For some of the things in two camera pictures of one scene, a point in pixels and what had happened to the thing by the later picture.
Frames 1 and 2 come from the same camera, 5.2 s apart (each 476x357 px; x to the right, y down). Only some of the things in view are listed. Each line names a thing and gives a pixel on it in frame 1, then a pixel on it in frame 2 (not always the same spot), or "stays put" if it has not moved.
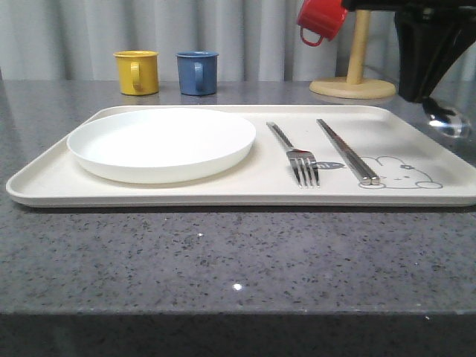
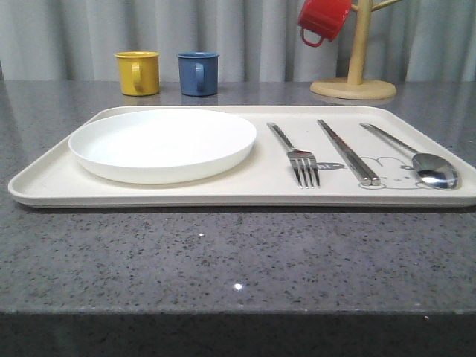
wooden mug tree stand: [354, 86] stays put
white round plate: [157, 146] stays put
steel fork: [302, 161] stays put
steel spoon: [460, 128] to [431, 170]
